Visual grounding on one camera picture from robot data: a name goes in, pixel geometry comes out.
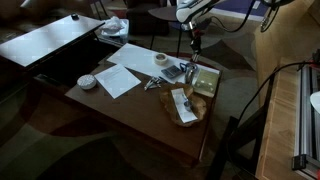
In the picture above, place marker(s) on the black pen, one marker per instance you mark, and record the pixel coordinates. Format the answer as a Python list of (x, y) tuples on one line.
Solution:
[(162, 79)]

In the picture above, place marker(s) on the lifted dark table top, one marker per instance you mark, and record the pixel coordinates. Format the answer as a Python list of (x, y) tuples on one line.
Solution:
[(37, 44)]

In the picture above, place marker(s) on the small black round knob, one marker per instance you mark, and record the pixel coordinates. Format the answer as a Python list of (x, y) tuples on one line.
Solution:
[(74, 16)]

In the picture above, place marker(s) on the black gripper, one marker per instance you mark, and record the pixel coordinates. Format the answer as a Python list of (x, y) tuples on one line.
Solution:
[(197, 30)]

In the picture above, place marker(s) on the black metal stand frame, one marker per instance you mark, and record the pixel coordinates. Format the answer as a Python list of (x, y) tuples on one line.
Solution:
[(238, 135)]

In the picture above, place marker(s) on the white franka robot arm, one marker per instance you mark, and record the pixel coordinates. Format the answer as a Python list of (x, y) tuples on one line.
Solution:
[(187, 13)]

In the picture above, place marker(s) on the small silver cup object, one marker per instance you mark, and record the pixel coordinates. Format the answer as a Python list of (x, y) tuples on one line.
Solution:
[(188, 105)]

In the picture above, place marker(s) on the brown wooden coffee table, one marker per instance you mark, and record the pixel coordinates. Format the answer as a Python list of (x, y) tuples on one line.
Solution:
[(141, 114)]

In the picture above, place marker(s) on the white poster board sheet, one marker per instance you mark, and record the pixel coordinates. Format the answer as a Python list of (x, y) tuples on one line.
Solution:
[(142, 60)]

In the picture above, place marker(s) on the printed white paper sheet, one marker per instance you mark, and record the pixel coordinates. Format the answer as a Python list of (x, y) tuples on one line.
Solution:
[(117, 80)]

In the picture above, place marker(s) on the dark round side table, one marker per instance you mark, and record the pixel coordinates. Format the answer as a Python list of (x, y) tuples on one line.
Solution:
[(167, 14)]

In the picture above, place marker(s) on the grey desk calculator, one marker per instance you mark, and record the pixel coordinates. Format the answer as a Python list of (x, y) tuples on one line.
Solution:
[(171, 72)]

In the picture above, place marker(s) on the beige masking tape roll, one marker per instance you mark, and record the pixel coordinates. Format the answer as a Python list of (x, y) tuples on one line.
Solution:
[(160, 58)]

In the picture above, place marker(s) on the silver metal cup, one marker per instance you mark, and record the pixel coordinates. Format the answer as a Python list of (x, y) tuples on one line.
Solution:
[(189, 77)]

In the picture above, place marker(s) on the light wooden cabinet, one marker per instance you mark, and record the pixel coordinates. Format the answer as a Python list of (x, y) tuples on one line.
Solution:
[(278, 140)]

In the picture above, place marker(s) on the black safety glasses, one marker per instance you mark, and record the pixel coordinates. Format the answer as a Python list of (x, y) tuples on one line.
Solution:
[(183, 67)]

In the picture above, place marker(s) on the white card in bowl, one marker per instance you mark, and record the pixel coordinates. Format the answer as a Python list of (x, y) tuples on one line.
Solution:
[(179, 98)]

